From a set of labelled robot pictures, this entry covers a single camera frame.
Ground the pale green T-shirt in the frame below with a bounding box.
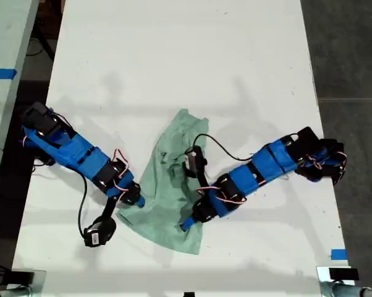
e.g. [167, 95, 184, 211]
[116, 108, 210, 256]

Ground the pale side table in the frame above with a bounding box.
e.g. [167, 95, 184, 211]
[0, 0, 40, 199]

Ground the metal corner bracket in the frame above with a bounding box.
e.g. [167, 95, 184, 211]
[316, 266, 357, 297]
[6, 269, 48, 297]

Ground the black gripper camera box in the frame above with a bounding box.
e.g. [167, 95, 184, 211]
[82, 214, 117, 249]

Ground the black camera stalk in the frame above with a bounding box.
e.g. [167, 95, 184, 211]
[101, 196, 119, 221]
[195, 158, 211, 191]

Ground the black box on bracket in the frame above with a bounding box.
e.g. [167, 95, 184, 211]
[11, 271, 36, 284]
[328, 268, 360, 281]

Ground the grey metal pipe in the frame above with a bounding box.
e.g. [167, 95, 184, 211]
[330, 282, 372, 297]

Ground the grey gripper camera box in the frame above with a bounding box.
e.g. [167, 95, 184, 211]
[184, 145, 206, 179]

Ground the short blue tape piece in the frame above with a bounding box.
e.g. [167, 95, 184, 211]
[330, 248, 349, 261]

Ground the long blue tape strip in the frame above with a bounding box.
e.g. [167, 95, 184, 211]
[0, 68, 18, 81]

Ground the black camera cable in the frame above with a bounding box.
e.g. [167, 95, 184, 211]
[77, 172, 90, 239]
[192, 133, 255, 162]

